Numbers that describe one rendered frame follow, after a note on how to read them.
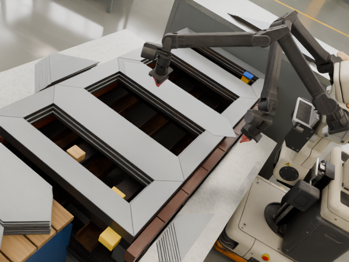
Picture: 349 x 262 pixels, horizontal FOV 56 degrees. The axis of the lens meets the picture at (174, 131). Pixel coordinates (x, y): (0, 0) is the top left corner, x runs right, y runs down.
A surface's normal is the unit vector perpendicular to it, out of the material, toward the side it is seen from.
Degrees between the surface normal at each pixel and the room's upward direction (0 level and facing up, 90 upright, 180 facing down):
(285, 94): 90
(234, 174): 0
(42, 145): 0
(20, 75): 0
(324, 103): 74
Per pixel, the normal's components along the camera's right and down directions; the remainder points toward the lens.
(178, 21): -0.52, 0.44
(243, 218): 0.31, -0.70
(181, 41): -0.11, 0.36
